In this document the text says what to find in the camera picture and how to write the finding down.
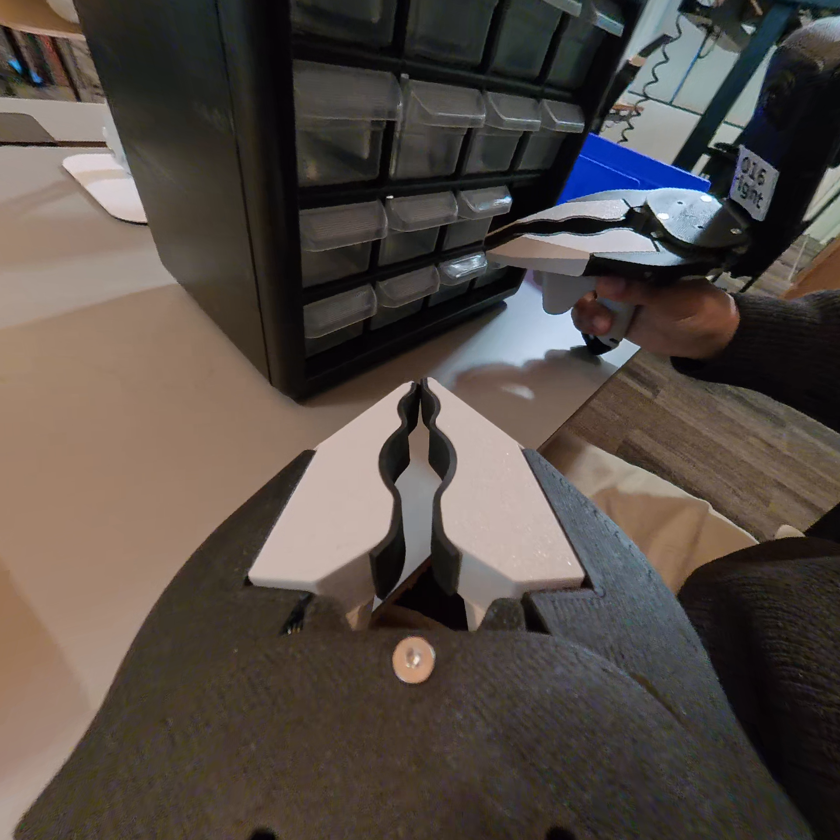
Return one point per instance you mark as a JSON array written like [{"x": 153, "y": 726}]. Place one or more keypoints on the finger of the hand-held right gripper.
[
  {"x": 577, "y": 213},
  {"x": 558, "y": 253}
]

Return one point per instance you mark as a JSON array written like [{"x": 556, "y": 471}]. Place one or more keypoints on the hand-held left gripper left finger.
[{"x": 315, "y": 518}]

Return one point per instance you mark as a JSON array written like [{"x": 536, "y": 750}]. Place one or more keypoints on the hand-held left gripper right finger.
[{"x": 505, "y": 518}]

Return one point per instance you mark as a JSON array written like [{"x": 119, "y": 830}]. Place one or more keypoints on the blue plastic bin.
[{"x": 610, "y": 167}]

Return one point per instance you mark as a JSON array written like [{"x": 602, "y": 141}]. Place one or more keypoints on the black drawer cabinet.
[{"x": 177, "y": 197}]

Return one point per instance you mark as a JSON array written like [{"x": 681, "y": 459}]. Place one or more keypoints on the person's right forearm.
[{"x": 787, "y": 348}]

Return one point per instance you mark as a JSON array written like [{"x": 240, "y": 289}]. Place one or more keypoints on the grey desk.
[{"x": 131, "y": 394}]

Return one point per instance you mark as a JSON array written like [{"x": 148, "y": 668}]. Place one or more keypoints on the person's right hand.
[{"x": 682, "y": 321}]

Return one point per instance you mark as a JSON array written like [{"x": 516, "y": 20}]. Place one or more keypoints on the set of clear cabinet drawers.
[{"x": 341, "y": 118}]

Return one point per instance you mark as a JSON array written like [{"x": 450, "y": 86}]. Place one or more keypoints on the black table frame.
[{"x": 725, "y": 98}]

